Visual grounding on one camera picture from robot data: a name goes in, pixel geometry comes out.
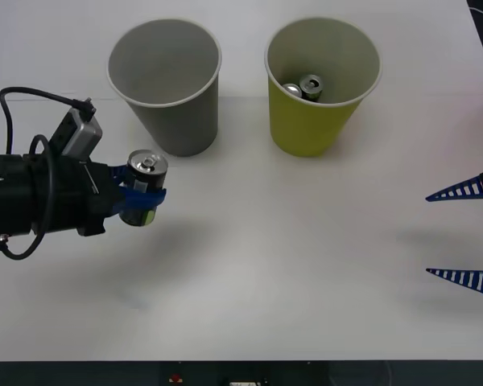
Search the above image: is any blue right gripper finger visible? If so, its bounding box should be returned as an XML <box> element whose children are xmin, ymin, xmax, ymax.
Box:
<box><xmin>425</xmin><ymin>268</ymin><xmax>483</xmax><ymax>302</ymax></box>
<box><xmin>424</xmin><ymin>166</ymin><xmax>483</xmax><ymax>203</ymax></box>

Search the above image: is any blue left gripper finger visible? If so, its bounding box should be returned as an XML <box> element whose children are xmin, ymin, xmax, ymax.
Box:
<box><xmin>113</xmin><ymin>186</ymin><xmax>168</xmax><ymax>213</ymax></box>
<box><xmin>106</xmin><ymin>163</ymin><xmax>130</xmax><ymax>188</ymax></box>

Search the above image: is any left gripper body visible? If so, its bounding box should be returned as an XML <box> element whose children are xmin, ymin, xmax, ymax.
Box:
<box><xmin>30</xmin><ymin>155</ymin><xmax>122</xmax><ymax>238</ymax></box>

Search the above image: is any black and green drink can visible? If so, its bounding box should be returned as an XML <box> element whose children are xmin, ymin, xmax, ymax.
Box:
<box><xmin>118</xmin><ymin>149</ymin><xmax>170</xmax><ymax>228</ymax></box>

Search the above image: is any grey plastic waste bin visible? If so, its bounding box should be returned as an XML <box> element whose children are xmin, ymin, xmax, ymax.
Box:
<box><xmin>105</xmin><ymin>18</ymin><xmax>223</xmax><ymax>158</ymax></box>

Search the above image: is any yellow-green plastic waste bin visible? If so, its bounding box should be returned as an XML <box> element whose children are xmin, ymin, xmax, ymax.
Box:
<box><xmin>263</xmin><ymin>16</ymin><xmax>382</xmax><ymax>158</ymax></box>

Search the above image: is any silver drink can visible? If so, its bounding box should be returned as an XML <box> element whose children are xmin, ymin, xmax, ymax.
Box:
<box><xmin>282</xmin><ymin>82</ymin><xmax>304</xmax><ymax>100</ymax></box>

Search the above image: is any dark drink can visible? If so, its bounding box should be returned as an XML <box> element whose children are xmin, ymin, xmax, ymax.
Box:
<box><xmin>298</xmin><ymin>74</ymin><xmax>324</xmax><ymax>103</ymax></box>

